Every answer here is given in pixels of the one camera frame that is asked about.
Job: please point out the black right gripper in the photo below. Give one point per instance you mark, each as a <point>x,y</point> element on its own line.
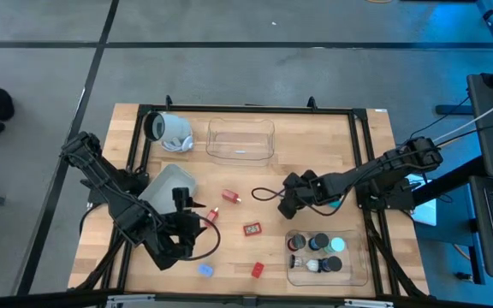
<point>304,190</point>

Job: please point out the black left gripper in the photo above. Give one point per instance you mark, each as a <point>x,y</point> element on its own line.
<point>180,233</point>

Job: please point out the red spool with black cap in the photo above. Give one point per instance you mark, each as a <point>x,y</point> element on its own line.
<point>298,241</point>

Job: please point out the red bottle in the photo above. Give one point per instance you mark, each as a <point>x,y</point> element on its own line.
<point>230,195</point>

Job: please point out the red digital clock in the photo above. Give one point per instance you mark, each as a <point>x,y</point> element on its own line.
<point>252,229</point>

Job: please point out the teal rectangular box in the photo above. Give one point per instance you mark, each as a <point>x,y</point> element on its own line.
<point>335,204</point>

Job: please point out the blue spool with black cap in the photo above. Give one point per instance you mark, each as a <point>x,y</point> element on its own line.
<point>320,240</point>

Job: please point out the teal cylinder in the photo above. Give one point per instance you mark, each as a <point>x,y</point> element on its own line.
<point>337,244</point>

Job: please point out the light blue box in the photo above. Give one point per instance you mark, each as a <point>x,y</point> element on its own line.
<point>206,269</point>

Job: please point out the clear plastic bin wavy rim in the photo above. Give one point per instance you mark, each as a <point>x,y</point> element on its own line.
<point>229,141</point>

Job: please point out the small red plug charger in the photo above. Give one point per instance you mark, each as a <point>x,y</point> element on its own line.
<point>257,270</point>

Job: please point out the dark spool with black cap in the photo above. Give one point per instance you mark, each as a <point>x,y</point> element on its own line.
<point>334,263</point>

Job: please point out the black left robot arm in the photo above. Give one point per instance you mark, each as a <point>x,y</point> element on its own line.
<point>101,175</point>

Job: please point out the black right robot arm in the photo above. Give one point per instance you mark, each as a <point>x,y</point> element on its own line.
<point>358,177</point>

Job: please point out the grey plastic bin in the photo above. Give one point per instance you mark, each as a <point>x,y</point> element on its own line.
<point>165,184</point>

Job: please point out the clear plastic bin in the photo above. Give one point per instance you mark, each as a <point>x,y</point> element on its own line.
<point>358,274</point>

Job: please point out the white paper sheet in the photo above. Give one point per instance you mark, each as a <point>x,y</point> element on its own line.
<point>426,214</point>

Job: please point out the black rig bar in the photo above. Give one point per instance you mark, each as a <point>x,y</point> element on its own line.
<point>58,299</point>

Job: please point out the black diagonal strut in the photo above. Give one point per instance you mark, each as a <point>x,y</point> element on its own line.
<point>456,179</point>

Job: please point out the black desk foot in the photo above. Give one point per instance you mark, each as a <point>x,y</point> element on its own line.
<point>454,110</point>

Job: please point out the white cylindrical security camera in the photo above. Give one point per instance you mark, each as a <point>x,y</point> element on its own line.
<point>169,128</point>

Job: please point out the black table frame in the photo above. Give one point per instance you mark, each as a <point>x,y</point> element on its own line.
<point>251,109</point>

